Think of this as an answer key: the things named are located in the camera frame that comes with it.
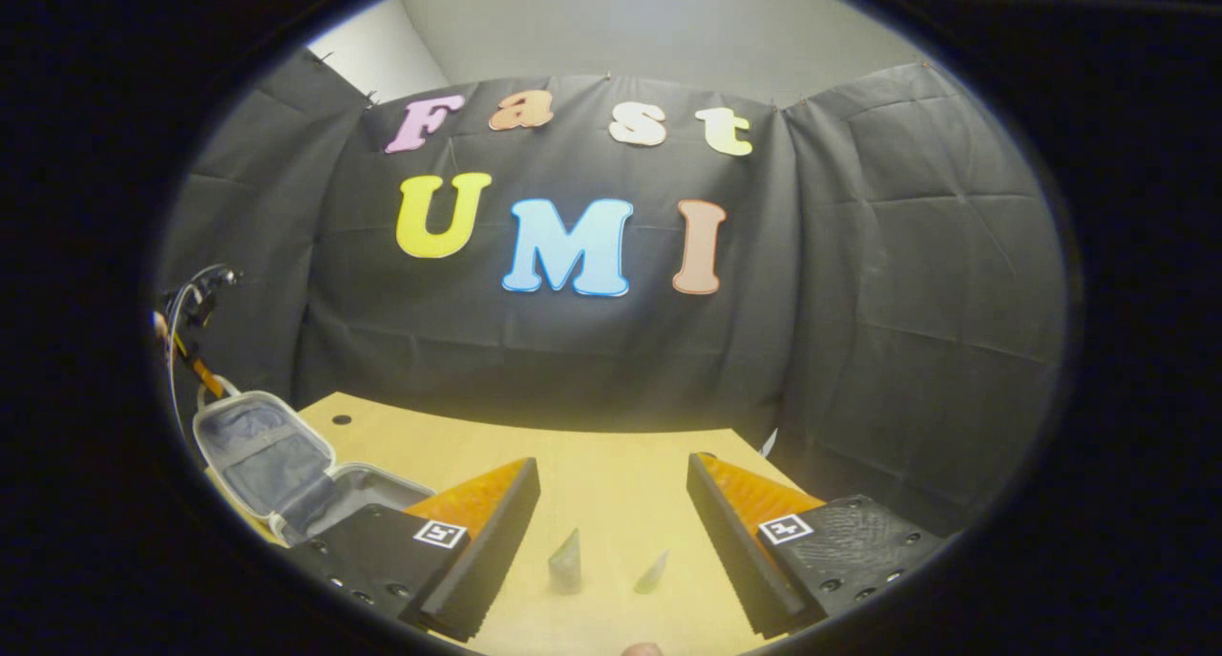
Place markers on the small white skin care tube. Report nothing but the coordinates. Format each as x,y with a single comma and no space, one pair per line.
652,575

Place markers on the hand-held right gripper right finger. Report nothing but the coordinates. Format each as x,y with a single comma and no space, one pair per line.
726,541

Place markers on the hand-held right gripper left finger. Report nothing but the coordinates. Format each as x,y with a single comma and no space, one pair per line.
496,541

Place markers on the small white tag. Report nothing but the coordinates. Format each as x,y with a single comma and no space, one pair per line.
769,443

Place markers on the green skin care tube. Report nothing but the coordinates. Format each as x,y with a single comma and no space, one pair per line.
566,565

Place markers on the white suitcase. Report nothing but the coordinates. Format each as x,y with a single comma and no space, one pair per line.
267,455

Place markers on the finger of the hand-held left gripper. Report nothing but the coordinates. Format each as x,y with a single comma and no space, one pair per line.
199,365

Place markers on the black backdrop cloth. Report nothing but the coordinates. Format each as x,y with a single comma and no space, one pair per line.
859,284

